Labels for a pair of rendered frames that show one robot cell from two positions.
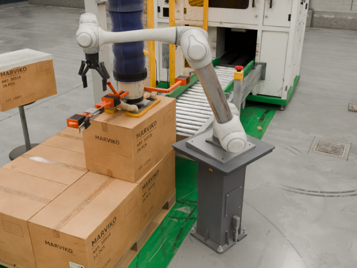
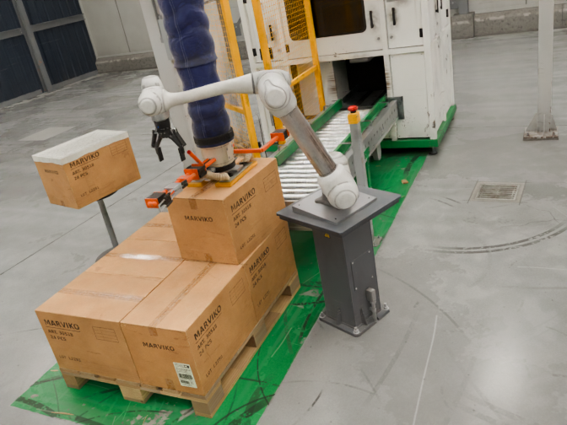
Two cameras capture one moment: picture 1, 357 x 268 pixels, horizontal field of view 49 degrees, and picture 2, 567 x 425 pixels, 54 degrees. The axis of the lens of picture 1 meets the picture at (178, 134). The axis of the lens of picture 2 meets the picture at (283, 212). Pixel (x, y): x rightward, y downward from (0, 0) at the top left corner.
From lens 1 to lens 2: 0.50 m
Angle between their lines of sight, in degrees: 5
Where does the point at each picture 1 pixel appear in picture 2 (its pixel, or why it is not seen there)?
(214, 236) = (348, 317)
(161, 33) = (235, 83)
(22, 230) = (116, 335)
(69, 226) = (167, 321)
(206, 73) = (293, 120)
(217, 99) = (311, 148)
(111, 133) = (202, 210)
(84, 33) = (146, 99)
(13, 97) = (88, 190)
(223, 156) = (337, 216)
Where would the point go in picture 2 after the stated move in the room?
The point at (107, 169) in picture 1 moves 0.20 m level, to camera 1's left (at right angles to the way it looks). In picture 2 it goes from (205, 254) to (171, 260)
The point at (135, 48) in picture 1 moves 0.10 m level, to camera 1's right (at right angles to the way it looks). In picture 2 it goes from (213, 106) to (232, 103)
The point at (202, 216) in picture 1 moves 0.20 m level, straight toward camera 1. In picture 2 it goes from (330, 295) to (329, 315)
